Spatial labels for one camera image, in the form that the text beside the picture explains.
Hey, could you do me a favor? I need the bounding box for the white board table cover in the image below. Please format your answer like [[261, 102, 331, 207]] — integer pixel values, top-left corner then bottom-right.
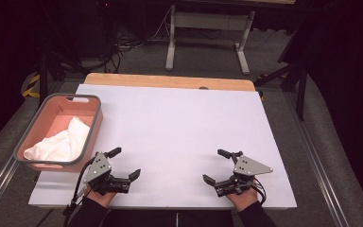
[[27, 83, 298, 211]]

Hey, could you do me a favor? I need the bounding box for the person's left hand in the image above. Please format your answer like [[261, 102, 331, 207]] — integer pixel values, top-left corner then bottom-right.
[[86, 188, 118, 209]]

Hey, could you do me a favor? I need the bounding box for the person's torso dark clothing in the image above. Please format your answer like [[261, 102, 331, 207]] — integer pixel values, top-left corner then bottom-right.
[[103, 209, 234, 227]]

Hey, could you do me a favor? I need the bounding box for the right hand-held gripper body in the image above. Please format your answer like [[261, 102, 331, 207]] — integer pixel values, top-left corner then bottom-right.
[[215, 150, 274, 198]]

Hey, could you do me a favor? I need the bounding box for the aluminium rail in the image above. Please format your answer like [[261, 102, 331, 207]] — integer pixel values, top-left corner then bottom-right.
[[0, 155, 22, 221], [285, 91, 350, 227]]

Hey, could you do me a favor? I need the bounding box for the wooden table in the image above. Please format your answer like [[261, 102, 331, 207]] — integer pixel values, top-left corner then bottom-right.
[[83, 72, 256, 93]]

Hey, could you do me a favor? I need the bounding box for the right hand-held gripper black cable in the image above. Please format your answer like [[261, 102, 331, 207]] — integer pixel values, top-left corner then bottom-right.
[[251, 177, 268, 204]]

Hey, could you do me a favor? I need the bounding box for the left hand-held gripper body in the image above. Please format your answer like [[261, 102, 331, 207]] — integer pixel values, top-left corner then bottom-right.
[[82, 151, 131, 195]]

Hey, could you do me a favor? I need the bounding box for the yellow black striped tape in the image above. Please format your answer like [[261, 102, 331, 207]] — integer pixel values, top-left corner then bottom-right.
[[21, 74, 42, 98]]

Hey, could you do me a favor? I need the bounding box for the hand-held gripper black cable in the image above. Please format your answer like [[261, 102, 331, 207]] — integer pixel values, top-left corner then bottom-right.
[[62, 157, 97, 227], [251, 177, 268, 204]]

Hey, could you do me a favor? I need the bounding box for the person's right hand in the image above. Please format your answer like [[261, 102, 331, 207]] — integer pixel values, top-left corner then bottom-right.
[[226, 188, 259, 213]]

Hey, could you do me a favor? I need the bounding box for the grey metal desk frame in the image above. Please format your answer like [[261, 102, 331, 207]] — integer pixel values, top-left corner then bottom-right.
[[164, 4, 256, 76]]

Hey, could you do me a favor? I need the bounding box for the left hand-held gripper black cable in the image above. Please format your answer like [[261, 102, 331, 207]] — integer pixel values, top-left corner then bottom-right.
[[62, 157, 97, 227]]

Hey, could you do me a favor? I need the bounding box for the pink basket with grey rim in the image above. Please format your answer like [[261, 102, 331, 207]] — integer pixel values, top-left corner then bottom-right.
[[13, 93, 104, 173]]

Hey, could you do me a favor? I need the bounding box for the white child's shirt chick print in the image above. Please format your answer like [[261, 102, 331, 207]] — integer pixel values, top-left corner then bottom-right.
[[23, 115, 91, 163]]

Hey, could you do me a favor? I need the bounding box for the bundle of black floor cables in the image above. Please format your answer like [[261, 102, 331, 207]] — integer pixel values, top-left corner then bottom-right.
[[84, 6, 174, 74]]

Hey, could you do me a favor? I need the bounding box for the black metal stand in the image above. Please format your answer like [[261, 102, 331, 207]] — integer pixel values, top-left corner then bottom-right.
[[37, 46, 91, 108], [253, 18, 311, 121]]

